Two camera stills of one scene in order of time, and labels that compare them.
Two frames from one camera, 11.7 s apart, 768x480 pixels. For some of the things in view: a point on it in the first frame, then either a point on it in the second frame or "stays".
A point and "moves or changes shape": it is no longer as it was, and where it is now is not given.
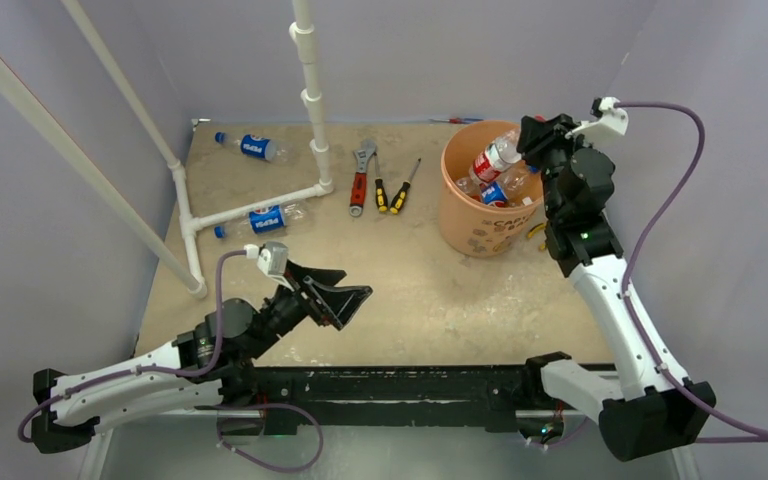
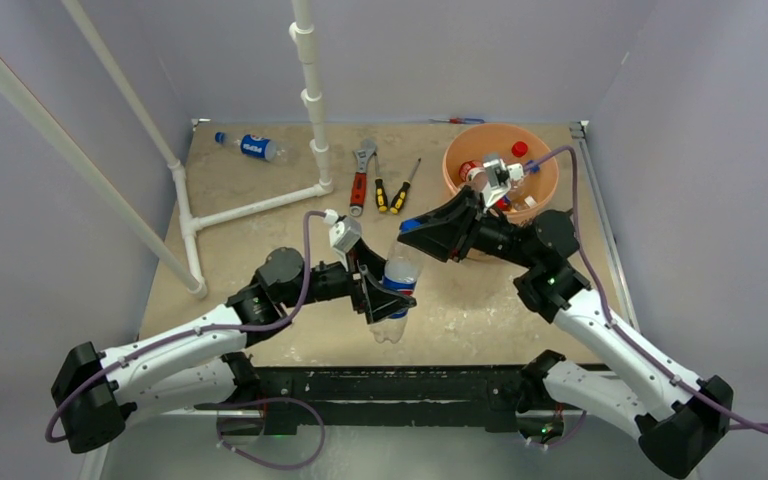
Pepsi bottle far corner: x=257 y=146 stays
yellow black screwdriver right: x=401 y=194 stays
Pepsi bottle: x=262 y=220 → x=401 y=271
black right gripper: x=540 y=136 → x=443 y=232
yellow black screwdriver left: x=381 y=200 stays
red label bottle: x=490 y=162 moves or changes shape
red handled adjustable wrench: x=366 y=149 stays
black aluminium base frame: x=459 y=396 stays
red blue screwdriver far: x=458 y=120 stays
